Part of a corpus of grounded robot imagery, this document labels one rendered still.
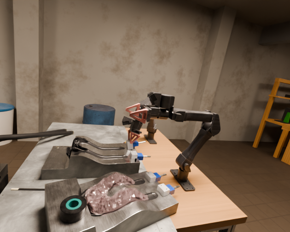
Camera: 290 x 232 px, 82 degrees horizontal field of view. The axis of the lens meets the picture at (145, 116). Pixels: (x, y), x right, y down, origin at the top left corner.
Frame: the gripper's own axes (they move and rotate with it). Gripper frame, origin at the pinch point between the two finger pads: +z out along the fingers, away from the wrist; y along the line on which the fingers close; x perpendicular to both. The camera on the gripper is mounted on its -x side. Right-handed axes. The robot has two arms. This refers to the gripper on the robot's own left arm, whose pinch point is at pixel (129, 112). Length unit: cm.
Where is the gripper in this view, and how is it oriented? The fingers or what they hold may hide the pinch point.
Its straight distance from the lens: 79.6
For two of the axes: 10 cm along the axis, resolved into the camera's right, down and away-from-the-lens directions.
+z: -9.5, -0.5, -3.2
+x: -1.4, 9.6, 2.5
